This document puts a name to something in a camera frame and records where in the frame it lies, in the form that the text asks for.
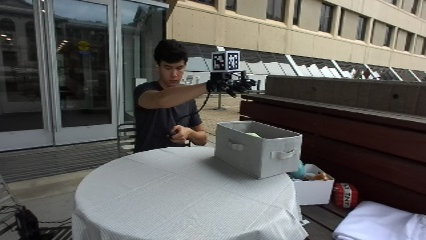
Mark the black glove cable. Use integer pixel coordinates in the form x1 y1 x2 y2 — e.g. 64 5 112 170
166 91 213 139

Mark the metal pole stand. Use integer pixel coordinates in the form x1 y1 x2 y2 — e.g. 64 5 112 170
213 92 227 111

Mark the the person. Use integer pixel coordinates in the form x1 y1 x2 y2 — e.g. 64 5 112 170
131 38 258 155

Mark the white cube with black markers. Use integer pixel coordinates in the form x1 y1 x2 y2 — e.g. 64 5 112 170
210 50 242 73

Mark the grey fabric storage box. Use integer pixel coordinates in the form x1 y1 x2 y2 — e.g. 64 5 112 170
213 120 303 180

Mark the white tablecloth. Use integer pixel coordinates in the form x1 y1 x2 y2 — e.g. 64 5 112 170
70 146 310 240

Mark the beige building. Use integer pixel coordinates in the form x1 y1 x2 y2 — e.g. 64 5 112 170
165 0 426 83

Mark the teal soft toy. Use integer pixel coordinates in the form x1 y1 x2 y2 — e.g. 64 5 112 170
289 161 309 180

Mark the dark wooden bench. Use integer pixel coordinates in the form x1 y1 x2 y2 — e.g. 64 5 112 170
238 74 426 240

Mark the glass door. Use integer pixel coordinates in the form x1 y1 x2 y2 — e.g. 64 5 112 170
0 0 170 153

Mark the orange brown soft toy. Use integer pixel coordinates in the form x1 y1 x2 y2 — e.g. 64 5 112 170
305 170 332 182

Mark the white open box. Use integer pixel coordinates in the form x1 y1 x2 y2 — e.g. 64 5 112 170
290 163 335 206

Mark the red block soft toy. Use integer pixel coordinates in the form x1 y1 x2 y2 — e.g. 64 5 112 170
331 182 359 210

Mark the black bag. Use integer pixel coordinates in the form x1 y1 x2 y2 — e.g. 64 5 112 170
13 204 42 240

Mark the grey slatted chair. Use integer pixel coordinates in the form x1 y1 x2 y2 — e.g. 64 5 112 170
0 174 21 239

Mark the white folded cloth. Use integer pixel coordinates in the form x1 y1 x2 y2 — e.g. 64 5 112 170
331 200 426 240

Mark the metal wire chair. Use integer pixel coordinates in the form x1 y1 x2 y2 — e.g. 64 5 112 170
115 121 137 157

